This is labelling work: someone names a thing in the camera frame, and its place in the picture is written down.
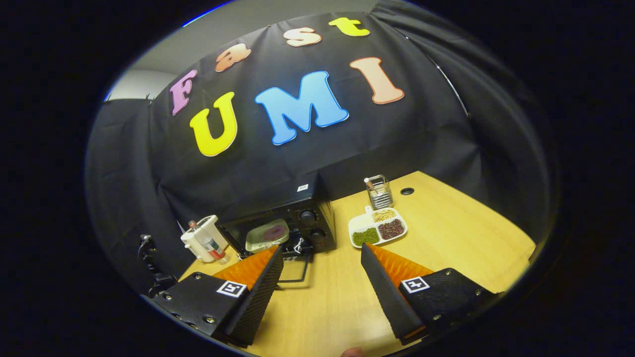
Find clear plastic bottle red label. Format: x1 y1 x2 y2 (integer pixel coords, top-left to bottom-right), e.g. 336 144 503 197
188 220 230 265

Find pile of green beans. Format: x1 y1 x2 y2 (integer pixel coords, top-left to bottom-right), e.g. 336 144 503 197
352 227 380 247

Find pink ham slice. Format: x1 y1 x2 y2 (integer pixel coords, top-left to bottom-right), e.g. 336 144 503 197
261 224 288 242

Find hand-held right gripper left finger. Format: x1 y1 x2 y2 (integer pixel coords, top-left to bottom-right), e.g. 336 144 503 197
151 245 285 348

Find white divided dish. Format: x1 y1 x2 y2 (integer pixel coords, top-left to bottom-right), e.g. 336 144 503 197
348 205 408 248

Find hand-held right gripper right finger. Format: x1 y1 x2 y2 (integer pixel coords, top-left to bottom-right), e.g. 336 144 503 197
360 242 497 346

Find black electric oven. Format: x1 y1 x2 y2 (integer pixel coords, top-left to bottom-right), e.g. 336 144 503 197
218 172 338 290

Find black clamp with cables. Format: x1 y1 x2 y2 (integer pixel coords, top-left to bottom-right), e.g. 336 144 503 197
138 234 177 298

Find cream square plate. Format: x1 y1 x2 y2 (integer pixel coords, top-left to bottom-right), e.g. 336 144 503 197
245 219 291 253

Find pile of red beans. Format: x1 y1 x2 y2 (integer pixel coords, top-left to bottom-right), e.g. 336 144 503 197
378 219 406 240

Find metal mesh holder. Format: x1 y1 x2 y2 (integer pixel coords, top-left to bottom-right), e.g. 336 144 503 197
366 175 394 210

